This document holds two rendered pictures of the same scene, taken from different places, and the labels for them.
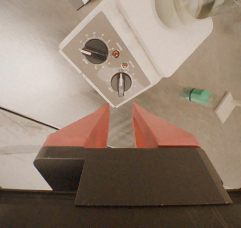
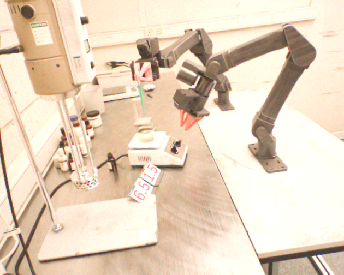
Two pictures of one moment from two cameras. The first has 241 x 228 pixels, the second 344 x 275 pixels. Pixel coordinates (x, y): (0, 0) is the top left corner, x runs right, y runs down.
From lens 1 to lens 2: 94 cm
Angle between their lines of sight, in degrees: 36
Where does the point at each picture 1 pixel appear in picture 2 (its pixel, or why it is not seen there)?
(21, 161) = (234, 156)
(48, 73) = (193, 165)
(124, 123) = (191, 144)
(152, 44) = (161, 137)
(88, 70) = (181, 153)
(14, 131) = (223, 162)
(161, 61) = (162, 134)
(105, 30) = (167, 149)
